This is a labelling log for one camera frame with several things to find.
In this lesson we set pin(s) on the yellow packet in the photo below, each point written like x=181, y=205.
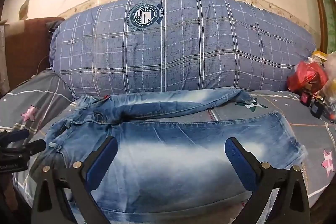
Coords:
x=319, y=55

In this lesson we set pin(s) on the red plastic bag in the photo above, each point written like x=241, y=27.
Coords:
x=307, y=74

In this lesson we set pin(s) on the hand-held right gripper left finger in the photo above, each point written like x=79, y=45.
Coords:
x=105, y=158

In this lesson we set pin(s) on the small wall picture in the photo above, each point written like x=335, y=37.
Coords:
x=23, y=10

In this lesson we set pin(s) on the small dark blue bottle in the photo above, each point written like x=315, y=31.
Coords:
x=317, y=108

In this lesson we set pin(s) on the small pink bottle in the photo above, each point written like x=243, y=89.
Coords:
x=305, y=98

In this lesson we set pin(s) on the grey star-print pillow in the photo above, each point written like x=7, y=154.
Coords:
x=39, y=92

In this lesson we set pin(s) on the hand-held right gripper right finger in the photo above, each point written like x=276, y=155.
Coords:
x=236, y=158

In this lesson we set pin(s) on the faded blue denim pants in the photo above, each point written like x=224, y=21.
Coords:
x=170, y=150

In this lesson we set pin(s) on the wooden door frame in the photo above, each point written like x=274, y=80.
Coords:
x=318, y=3

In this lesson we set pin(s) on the grey star-print bed sheet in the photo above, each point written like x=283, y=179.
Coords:
x=302, y=119

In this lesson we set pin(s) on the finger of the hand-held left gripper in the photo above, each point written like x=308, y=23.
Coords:
x=15, y=134
x=35, y=146

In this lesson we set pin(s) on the blue plaid pillow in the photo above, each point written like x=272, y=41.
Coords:
x=183, y=56

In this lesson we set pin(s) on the brown upholstered headboard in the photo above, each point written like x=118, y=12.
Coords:
x=26, y=56

